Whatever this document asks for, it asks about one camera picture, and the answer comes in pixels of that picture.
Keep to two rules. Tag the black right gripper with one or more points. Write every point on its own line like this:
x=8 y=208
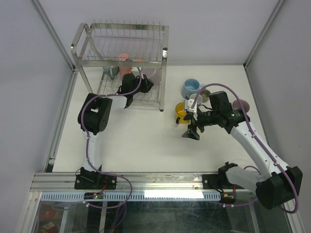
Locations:
x=191 y=131

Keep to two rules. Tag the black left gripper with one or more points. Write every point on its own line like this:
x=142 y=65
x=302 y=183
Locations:
x=146 y=84

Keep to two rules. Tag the lilac mug with handle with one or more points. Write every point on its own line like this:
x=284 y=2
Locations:
x=152 y=74

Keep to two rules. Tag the yellow mug black handle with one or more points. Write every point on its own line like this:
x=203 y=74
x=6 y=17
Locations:
x=180 y=114

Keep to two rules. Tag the grey white small mug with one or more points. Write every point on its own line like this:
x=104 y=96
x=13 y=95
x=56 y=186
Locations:
x=196 y=97

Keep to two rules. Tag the grey-blue round ceramic cup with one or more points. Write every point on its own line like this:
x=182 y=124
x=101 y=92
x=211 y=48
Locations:
x=111 y=71

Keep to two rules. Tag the lilac mug black handle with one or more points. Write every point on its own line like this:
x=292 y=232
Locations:
x=241 y=104

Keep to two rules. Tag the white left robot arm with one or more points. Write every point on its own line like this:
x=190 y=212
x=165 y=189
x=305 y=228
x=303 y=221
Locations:
x=94 y=115

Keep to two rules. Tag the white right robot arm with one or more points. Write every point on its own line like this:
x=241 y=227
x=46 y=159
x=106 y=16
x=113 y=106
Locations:
x=275 y=184

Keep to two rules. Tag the stainless steel dish rack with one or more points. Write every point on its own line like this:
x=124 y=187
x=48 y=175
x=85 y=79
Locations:
x=115 y=43

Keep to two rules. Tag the small olive cup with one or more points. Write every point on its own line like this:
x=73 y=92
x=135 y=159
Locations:
x=205 y=95

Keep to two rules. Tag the light blue mug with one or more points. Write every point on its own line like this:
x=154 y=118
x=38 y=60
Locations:
x=190 y=86

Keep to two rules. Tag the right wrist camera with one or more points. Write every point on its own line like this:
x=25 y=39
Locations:
x=190 y=106

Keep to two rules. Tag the white slotted cable duct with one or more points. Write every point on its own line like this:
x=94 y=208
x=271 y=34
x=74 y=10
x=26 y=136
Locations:
x=149 y=195

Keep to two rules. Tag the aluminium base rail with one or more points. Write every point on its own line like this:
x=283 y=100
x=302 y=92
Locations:
x=140 y=181

